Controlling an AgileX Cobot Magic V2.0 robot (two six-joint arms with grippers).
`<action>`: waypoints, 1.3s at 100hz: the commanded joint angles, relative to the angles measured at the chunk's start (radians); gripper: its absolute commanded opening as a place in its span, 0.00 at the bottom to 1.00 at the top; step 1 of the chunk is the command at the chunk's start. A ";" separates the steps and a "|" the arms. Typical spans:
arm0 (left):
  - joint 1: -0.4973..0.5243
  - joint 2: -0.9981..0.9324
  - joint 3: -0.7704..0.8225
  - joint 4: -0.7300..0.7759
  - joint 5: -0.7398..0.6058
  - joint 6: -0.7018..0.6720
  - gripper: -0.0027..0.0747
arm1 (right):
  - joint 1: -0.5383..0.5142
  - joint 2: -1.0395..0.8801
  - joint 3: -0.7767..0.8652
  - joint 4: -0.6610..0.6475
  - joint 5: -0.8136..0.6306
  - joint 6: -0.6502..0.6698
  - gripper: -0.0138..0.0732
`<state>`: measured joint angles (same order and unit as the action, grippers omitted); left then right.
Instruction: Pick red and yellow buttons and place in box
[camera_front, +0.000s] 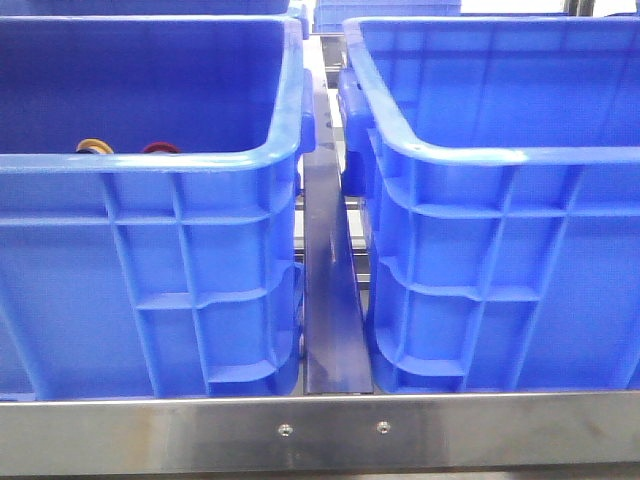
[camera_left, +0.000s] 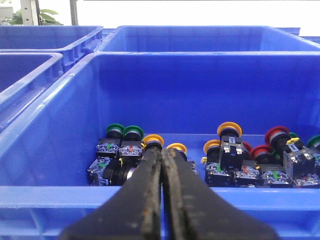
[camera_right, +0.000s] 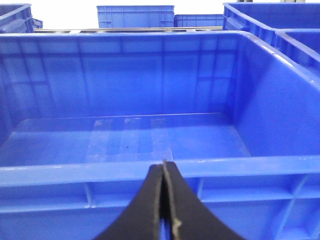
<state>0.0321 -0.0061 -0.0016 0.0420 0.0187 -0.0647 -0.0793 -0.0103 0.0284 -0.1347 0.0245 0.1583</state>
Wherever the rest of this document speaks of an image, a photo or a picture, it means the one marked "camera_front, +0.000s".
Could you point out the red push button switch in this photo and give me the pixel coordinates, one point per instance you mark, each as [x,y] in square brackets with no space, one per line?
[160,147]

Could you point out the yellow push button switch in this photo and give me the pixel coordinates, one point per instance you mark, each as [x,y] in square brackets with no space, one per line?
[93,146]

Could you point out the steel centre divider bar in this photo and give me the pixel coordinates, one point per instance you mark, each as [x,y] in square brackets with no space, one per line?
[336,354]

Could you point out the right blue plastic crate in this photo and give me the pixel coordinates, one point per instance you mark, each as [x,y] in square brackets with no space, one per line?
[502,201]

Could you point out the blue plastic crate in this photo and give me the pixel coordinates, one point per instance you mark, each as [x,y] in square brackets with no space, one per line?
[132,275]
[502,201]

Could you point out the left blue plastic crate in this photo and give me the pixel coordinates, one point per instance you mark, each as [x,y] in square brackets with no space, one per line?
[132,275]

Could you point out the rear right blue crate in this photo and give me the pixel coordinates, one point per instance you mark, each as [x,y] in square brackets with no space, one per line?
[329,15]

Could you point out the rear left blue crate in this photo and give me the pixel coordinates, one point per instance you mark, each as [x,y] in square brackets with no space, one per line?
[294,9]

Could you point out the left rail screw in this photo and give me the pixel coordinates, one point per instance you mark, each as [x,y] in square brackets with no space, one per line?
[285,430]

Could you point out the rail screw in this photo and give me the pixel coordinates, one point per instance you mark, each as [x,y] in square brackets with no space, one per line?
[383,427]
[285,430]

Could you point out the right rail screw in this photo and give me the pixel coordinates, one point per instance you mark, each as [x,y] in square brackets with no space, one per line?
[383,427]

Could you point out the steel front rail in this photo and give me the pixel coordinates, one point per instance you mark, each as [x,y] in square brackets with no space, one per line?
[331,433]

